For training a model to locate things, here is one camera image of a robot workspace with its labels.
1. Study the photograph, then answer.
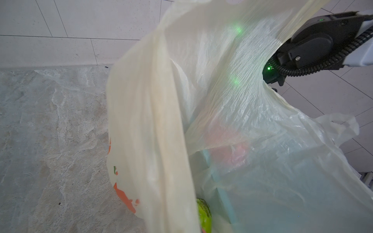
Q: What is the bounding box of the green custard apple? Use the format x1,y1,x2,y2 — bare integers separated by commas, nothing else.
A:
196,198,212,233

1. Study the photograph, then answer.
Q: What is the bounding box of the pink dragon fruit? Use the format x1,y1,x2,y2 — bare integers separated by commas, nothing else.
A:
205,126,249,169

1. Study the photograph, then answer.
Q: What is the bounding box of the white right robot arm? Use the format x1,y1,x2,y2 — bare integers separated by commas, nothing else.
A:
262,10,373,86

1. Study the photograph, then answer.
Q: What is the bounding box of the translucent cream plastic bag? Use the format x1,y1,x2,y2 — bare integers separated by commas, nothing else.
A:
106,1,373,233

